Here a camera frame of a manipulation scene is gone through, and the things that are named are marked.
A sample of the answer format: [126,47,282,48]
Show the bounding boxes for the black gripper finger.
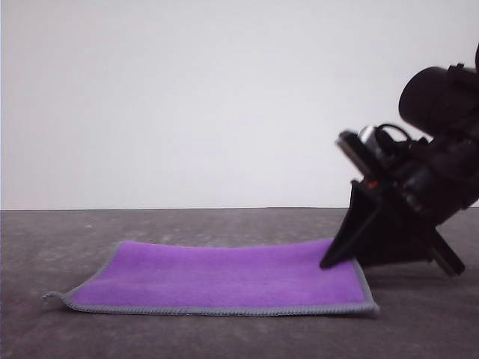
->
[319,179,383,269]
[331,204,436,269]

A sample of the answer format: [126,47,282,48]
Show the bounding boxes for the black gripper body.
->
[334,129,479,278]

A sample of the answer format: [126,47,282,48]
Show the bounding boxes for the purple towel with grey hem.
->
[41,238,380,318]

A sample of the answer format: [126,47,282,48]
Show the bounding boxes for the grey table cloth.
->
[0,206,479,359]

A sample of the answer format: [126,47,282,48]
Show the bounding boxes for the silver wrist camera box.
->
[357,123,415,168]

